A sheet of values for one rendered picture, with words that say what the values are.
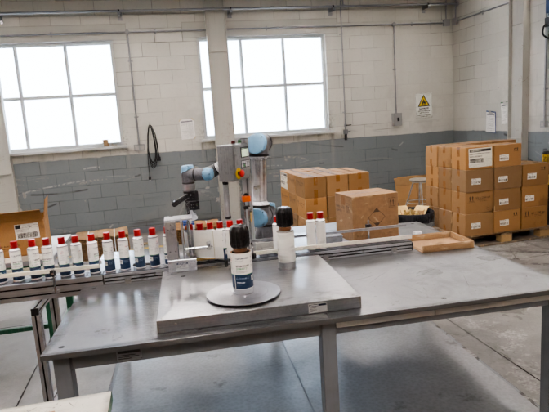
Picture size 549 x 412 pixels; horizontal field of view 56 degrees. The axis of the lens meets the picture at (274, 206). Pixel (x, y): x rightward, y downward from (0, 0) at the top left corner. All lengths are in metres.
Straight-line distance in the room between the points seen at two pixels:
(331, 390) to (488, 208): 4.45
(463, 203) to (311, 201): 1.70
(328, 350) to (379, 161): 6.89
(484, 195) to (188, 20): 4.82
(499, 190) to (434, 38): 3.69
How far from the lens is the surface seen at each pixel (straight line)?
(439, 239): 3.21
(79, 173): 8.17
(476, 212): 6.27
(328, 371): 2.16
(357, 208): 3.05
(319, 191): 6.13
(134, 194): 8.13
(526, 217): 6.69
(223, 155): 2.71
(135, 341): 2.02
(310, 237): 2.80
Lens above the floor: 1.59
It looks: 10 degrees down
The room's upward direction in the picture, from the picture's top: 4 degrees counter-clockwise
